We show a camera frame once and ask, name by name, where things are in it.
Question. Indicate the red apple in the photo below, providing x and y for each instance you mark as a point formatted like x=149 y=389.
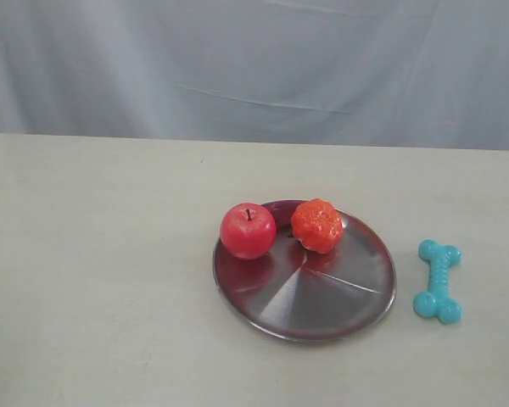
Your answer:
x=248 y=231

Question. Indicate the grey fabric backdrop curtain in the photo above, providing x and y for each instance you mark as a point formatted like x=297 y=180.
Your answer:
x=380 y=73

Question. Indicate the round stainless steel plate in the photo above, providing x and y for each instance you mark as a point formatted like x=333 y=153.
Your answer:
x=302 y=296

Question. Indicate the teal toy bone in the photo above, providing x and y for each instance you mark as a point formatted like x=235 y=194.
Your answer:
x=436 y=302

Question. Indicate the orange toy fruit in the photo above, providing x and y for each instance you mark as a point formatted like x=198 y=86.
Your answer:
x=317 y=225

